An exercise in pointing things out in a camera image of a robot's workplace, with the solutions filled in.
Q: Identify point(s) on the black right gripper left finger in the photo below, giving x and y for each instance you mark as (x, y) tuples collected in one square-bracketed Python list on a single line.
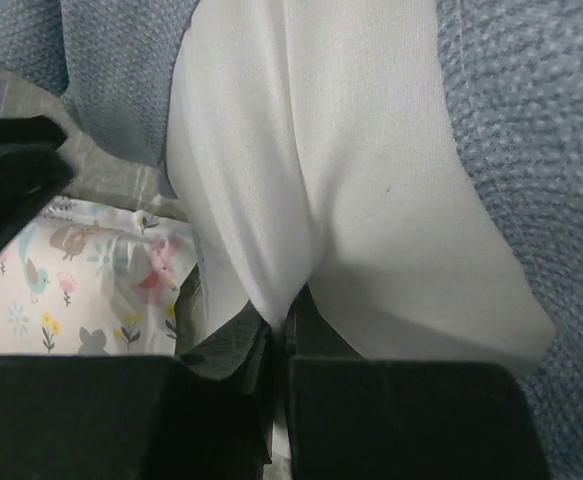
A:
[(204, 414)]

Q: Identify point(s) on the floral animal print pillow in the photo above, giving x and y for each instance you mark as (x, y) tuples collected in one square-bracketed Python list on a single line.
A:
[(89, 279)]

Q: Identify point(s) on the white pillow insert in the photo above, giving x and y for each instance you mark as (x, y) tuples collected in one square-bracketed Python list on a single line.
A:
[(310, 145)]

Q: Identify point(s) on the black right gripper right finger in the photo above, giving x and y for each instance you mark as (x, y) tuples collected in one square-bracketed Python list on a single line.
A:
[(352, 418)]

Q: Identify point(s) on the blue beige striped pillowcase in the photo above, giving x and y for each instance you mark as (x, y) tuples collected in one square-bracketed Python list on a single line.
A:
[(512, 76)]

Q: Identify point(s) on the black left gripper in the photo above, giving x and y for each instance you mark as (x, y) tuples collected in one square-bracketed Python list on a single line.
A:
[(32, 171)]

